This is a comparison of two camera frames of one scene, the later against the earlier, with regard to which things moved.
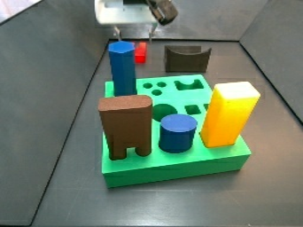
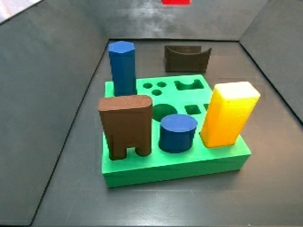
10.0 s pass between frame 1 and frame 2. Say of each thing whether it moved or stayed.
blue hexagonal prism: stayed
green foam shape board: stayed
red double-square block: moved
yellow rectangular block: stayed
